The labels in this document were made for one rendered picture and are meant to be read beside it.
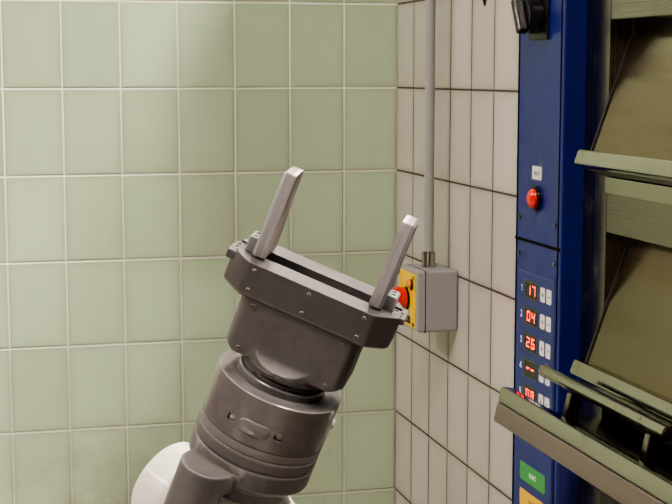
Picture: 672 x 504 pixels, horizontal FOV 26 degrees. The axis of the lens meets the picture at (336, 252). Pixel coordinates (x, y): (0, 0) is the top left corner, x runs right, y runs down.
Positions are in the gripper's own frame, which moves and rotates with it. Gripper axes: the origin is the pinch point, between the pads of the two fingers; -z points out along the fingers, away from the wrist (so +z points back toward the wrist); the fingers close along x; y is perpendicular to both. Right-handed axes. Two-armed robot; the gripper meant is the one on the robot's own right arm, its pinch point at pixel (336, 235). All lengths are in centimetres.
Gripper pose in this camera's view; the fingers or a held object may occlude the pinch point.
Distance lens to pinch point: 96.3
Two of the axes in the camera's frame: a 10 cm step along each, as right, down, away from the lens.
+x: -9.1, -3.9, 1.0
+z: -3.5, 8.9, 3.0
